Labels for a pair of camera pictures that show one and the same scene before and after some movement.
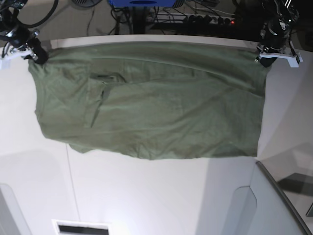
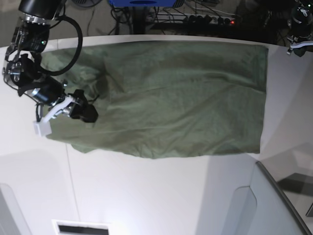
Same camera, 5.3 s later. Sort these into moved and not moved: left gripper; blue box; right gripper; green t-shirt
Moved: right gripper; left gripper
Not moved: green t-shirt; blue box
